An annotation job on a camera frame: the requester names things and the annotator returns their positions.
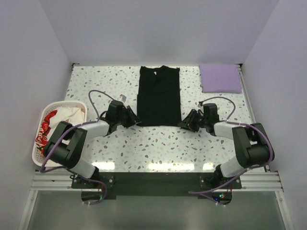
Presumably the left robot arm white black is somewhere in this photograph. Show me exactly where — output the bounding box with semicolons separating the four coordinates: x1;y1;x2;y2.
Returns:
40;100;140;188

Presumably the white red printed t shirt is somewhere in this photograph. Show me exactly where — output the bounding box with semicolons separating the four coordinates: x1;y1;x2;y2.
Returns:
35;107;85;155

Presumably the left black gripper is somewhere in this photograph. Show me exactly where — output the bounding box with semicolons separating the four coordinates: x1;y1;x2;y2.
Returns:
116;105;141;128

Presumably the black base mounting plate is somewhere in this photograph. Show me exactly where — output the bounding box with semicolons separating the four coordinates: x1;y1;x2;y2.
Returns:
71;171;241;206

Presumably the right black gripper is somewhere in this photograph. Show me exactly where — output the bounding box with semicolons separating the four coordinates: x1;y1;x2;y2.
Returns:
177;109;208;132

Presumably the folded purple t shirt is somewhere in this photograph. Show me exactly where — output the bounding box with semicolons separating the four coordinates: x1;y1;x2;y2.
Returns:
200;64;242;94

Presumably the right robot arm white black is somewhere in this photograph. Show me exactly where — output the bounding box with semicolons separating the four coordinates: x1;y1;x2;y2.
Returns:
178;103;274;188

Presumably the black t shirt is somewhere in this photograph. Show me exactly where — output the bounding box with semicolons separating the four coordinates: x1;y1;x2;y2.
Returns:
137;66;181;127

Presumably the white plastic laundry basket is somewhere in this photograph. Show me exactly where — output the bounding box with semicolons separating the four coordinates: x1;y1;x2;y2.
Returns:
32;101;87;166

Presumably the aluminium frame rail front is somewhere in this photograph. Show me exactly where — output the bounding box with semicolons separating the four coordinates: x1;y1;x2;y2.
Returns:
30;172;283;192

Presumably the aluminium frame rail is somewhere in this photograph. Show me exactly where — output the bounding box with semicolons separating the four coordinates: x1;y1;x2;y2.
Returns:
30;172;283;192
236;63;272;172

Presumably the aluminium frame rail right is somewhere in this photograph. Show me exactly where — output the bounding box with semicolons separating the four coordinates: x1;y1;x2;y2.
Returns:
236;63;272;172

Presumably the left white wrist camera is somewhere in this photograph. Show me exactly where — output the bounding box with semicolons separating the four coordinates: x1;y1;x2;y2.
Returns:
120;94;127;102

